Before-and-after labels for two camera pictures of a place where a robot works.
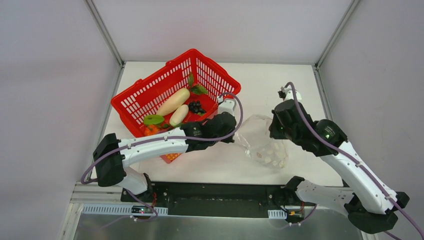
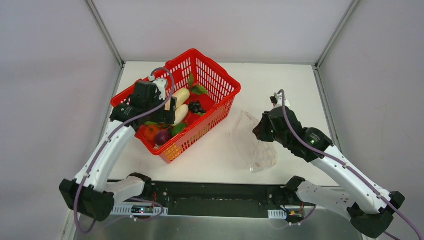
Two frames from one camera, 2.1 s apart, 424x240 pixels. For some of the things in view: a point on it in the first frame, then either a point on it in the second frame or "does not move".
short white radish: (179, 115) does not move
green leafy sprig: (196, 89) does not move
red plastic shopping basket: (144, 98) does not move
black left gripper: (228, 131) -> (168, 110)
